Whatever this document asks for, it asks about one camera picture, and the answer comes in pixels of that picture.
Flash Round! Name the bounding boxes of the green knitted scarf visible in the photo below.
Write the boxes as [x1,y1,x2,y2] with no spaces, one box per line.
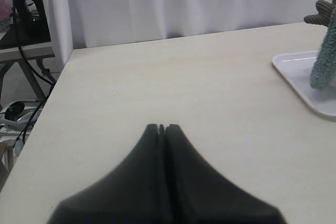
[310,8,335,90]

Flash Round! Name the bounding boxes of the side table with black equipment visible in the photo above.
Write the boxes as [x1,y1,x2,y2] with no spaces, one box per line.
[1,0,56,99]

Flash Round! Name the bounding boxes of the white backdrop curtain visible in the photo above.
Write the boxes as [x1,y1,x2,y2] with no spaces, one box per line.
[43,0,317,66]

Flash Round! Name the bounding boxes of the white devices on floor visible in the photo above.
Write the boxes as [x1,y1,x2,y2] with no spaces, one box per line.
[1,100,43,157]

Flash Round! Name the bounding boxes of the black cable beside table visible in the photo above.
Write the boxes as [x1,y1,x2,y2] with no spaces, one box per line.
[10,0,56,145]

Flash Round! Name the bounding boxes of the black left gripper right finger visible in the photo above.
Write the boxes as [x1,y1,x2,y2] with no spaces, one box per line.
[164,124,286,223]

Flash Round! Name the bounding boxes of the white plush snowman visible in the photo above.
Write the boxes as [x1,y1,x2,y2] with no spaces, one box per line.
[303,0,335,27]

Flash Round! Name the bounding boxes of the white rectangular plastic tray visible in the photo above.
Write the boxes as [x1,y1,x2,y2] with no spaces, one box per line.
[271,51,335,120]

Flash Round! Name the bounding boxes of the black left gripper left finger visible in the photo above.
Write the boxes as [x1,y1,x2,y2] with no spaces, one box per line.
[48,124,164,223]

